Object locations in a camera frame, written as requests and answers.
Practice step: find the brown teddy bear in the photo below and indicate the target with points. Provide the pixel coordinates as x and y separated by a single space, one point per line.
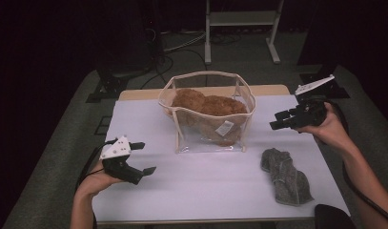
210 108

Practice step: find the person's left hand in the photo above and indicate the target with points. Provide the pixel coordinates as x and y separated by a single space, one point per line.
96 181

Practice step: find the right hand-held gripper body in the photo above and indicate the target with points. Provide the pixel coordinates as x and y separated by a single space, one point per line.
309 113

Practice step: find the clear plastic bag beige trim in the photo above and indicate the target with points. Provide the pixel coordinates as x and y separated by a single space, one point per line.
210 140

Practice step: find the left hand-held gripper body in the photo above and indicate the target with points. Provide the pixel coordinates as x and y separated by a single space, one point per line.
118 159

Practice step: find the black equipment stand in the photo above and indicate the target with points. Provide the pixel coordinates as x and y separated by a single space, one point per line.
153 31

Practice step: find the wooden table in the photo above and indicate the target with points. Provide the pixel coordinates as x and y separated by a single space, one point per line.
198 184

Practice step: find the white metal stand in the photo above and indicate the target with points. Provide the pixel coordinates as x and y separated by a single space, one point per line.
242 17

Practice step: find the person's right hand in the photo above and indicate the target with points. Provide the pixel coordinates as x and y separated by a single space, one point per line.
331 130

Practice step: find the black floor plate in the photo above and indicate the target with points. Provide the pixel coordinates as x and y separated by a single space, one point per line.
102 125

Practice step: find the black stand base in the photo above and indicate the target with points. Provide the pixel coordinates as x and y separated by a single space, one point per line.
109 89
337 90

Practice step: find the grey fluffy cloth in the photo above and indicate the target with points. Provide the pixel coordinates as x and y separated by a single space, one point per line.
287 178

